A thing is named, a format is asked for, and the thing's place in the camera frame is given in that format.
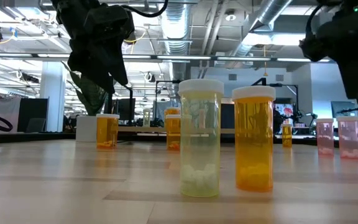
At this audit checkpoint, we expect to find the white pink banner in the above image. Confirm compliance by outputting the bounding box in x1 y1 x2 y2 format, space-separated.
0 95 21 133

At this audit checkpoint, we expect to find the colourful display screen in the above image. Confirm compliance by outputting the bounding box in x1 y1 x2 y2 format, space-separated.
275 103 295 127

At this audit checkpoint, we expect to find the small pink pill bottle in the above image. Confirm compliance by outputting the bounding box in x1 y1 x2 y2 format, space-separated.
316 118 335 156
336 116 358 160

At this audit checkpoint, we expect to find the large orange pill bottle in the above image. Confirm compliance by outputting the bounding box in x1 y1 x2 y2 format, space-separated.
165 114 182 152
96 113 121 150

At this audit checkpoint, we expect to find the wooden shelf black wire frame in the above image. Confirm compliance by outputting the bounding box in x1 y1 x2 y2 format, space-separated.
106 75 236 138

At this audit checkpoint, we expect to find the small pale yellow pill bottle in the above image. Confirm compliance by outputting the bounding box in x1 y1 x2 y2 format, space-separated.
142 108 152 128
178 78 225 198

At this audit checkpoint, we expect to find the black monitor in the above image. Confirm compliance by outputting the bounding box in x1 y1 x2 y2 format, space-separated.
115 98 136 123

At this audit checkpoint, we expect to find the computer monitor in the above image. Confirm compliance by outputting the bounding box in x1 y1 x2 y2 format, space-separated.
331 101 357 119

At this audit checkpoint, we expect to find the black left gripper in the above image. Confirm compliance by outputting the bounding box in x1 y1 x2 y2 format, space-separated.
52 0 135 94

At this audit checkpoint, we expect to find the black partition panel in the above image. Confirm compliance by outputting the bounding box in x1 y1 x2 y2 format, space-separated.
17 98 48 133

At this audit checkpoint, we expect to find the silver ventilation duct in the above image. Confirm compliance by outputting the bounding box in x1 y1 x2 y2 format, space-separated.
160 0 193 82
228 0 293 60

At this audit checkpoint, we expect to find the potted snake plant white pot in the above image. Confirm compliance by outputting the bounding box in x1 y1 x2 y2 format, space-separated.
61 60 113 143

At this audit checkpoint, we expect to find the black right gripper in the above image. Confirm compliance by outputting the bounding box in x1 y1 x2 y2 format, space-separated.
300 12 358 105

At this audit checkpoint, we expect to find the long ceiling light strip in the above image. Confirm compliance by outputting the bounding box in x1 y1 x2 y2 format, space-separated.
214 57 272 62
37 54 73 59
157 55 213 60

